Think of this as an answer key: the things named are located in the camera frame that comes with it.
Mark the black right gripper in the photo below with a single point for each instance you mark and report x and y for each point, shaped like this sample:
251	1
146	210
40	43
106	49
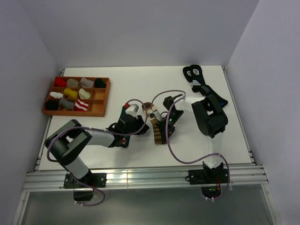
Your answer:
162	128

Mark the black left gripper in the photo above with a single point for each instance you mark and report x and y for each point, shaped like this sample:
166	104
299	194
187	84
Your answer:
138	121

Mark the brown striped sock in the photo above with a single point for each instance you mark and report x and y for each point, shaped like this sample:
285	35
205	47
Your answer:
153	115

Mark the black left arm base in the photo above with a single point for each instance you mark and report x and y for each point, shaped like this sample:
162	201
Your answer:
86	188

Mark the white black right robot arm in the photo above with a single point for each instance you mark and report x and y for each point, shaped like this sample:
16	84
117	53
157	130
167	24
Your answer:
210	119

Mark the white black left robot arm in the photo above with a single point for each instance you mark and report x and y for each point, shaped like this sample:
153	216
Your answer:
65	145

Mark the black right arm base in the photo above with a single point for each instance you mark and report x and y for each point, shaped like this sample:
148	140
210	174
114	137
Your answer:
212	177

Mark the dark green reindeer sock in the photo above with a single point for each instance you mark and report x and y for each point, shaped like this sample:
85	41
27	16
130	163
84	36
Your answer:
120	128

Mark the black sports sock, right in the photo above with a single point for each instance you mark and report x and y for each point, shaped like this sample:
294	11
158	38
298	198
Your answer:
223	102

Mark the black sports sock, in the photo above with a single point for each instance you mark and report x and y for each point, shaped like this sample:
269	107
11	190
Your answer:
194	75
223	102

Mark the black sports sock, left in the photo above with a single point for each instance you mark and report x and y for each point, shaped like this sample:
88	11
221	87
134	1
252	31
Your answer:
194	75

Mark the rolled black sock, top row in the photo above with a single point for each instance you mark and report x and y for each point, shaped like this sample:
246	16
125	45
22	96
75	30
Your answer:
99	83

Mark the rolled black sock, row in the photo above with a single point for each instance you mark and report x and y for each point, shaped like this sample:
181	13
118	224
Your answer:
99	83
52	105

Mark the rolled red white striped sock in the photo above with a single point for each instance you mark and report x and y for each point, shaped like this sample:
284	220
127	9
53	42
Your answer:
81	106

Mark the rolled cream sock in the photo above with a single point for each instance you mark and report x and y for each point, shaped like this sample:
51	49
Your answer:
83	94

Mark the rolled light grey sock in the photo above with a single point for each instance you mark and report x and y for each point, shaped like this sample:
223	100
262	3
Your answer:
86	83

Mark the rolled yellow sock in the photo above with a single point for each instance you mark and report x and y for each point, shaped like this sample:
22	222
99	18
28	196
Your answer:
70	93

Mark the rolled dark grey sock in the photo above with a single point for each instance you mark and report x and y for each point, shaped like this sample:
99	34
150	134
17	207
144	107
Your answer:
67	105

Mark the wooden compartment tray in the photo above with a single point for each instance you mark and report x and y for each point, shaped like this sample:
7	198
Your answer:
97	102

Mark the rolled beige grey sock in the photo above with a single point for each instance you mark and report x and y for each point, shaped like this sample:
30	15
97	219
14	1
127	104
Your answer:
72	83

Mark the rolled black sock, bottom row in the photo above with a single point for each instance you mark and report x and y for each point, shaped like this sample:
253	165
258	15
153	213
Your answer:
52	105

